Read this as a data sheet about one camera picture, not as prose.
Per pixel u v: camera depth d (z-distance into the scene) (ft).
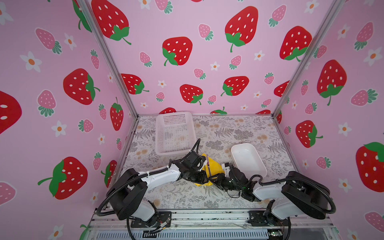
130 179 1.47
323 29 2.47
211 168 3.05
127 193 1.45
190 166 2.20
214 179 2.57
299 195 1.46
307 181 1.56
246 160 3.09
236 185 2.26
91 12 2.30
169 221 2.36
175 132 3.62
